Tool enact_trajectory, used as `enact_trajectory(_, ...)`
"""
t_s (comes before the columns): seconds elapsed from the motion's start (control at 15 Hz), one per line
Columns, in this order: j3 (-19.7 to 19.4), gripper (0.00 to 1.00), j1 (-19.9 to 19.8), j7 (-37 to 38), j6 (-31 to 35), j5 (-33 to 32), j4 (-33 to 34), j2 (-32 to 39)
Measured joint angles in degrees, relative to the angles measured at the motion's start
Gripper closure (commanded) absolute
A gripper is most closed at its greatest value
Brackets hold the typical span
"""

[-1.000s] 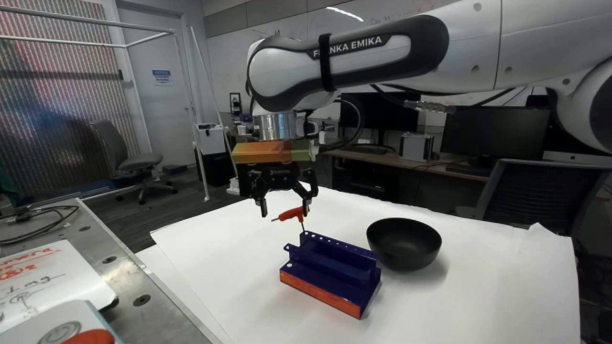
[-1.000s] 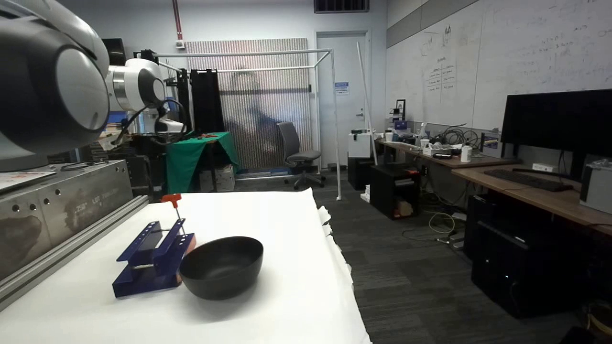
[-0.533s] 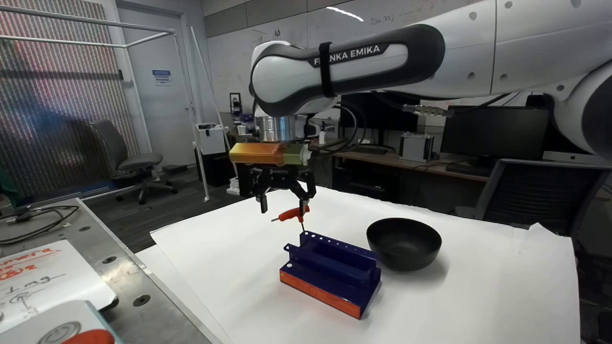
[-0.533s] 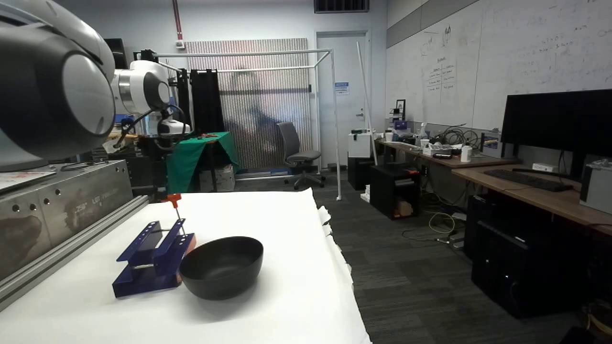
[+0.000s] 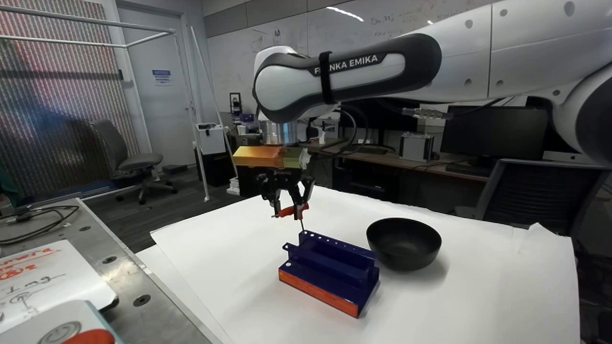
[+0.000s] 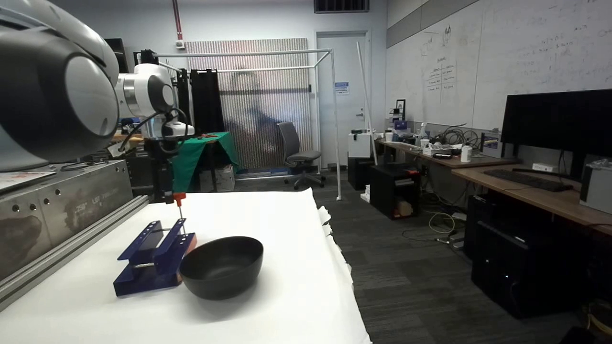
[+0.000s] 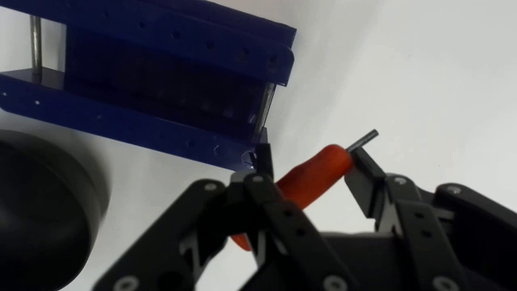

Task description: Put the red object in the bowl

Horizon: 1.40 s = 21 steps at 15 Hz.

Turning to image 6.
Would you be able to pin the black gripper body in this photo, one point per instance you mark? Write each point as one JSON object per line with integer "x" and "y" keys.
{"x": 163, "y": 162}

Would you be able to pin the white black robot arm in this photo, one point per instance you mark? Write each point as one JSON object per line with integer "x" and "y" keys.
{"x": 50, "y": 82}

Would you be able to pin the black bowl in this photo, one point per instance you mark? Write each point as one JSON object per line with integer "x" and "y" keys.
{"x": 222, "y": 267}

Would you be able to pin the green cloth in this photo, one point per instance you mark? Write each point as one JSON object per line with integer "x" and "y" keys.
{"x": 194, "y": 155}

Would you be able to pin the blue plastic rack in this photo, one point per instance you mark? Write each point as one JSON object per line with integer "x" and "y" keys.
{"x": 154, "y": 258}

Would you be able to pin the black upright panel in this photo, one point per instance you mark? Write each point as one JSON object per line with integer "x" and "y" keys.
{"x": 207, "y": 101}

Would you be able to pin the blurred person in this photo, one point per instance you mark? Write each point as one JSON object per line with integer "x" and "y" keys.
{"x": 255, "y": 120}

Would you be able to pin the grey office chair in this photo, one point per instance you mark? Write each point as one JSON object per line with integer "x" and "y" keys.
{"x": 299, "y": 153}

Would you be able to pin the red vertical pipe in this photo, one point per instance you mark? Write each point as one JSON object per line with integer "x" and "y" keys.
{"x": 176, "y": 21}

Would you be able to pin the white door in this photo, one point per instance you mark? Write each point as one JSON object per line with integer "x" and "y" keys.
{"x": 345, "y": 95}

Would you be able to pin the black storage box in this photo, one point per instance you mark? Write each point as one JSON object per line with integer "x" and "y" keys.
{"x": 395, "y": 191}

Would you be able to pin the ceiling air vent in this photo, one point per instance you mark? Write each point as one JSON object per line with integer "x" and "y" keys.
{"x": 341, "y": 4}

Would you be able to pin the cluttered wooden desk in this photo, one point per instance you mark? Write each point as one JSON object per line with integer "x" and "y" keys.
{"x": 440, "y": 157}

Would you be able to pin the white cup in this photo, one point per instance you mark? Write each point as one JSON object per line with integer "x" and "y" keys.
{"x": 465, "y": 153}

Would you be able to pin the black keyboard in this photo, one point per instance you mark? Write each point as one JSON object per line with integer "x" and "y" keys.
{"x": 528, "y": 180}

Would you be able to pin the black computer monitor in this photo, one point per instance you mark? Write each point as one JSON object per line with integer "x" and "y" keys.
{"x": 555, "y": 124}

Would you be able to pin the white box device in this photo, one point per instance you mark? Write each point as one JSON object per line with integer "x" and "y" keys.
{"x": 597, "y": 185}

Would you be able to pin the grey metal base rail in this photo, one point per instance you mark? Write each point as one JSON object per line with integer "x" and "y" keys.
{"x": 58, "y": 216}

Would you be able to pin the white pipe frame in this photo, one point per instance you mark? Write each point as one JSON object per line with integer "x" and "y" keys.
{"x": 335, "y": 120}

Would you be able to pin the wall whiteboard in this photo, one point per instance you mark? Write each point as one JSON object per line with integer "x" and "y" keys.
{"x": 509, "y": 57}

